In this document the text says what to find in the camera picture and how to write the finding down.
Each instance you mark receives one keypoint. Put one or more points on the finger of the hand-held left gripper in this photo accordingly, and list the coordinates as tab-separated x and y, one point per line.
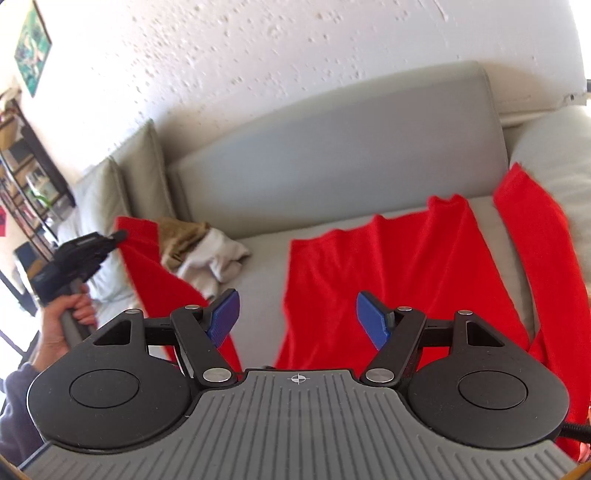
117	237

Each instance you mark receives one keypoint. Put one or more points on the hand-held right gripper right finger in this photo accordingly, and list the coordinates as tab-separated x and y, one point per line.
371	318

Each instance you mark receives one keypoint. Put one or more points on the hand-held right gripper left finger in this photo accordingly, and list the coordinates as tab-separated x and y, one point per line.
224	316

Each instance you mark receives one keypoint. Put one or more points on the red sweater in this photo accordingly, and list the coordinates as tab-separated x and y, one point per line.
392	277

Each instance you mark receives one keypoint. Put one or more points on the person's left hand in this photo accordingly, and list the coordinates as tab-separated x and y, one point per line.
60	323

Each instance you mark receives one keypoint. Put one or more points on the beige sofa cushions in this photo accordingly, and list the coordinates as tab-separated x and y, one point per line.
97	198

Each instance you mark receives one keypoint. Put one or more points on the white crumpled cloth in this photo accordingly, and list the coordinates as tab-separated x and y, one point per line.
217	263

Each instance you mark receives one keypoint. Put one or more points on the grey-green throw pillow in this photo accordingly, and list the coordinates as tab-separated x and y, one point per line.
138	161

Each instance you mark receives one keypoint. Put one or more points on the black bookshelf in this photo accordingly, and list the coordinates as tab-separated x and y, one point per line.
32	184

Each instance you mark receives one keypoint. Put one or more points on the grey sofa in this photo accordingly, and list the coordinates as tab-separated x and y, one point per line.
323	161

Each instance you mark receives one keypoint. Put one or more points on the large light grey cushion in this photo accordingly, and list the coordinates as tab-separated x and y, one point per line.
554	147

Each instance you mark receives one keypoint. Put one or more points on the green wall picture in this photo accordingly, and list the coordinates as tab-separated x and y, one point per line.
32	46

